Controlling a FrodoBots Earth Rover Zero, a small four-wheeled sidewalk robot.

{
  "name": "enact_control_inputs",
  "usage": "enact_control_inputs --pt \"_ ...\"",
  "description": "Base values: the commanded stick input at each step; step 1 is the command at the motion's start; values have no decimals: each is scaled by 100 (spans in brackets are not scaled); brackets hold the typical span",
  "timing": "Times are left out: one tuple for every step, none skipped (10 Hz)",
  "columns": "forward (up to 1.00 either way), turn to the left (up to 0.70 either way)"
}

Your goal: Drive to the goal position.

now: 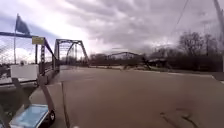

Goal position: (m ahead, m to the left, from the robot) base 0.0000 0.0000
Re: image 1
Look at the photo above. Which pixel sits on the steel truss bridge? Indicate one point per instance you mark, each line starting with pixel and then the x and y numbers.
pixel 56 50

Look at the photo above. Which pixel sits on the row of trees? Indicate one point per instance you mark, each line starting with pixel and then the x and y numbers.
pixel 196 50

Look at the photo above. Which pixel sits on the blue flag on pole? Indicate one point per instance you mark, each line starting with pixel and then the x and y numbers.
pixel 21 26

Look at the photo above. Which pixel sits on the yellow sign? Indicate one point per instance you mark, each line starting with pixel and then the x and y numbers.
pixel 37 40

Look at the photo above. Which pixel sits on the low truss bridge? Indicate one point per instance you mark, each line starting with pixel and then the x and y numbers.
pixel 125 55

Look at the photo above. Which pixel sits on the grey asphalt road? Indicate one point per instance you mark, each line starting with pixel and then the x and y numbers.
pixel 133 100

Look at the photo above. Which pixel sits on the white sign board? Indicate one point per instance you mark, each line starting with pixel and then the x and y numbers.
pixel 24 71

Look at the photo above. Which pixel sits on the robot's own part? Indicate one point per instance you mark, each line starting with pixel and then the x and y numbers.
pixel 76 127

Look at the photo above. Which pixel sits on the wheeled cart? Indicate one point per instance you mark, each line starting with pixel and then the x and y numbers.
pixel 31 115

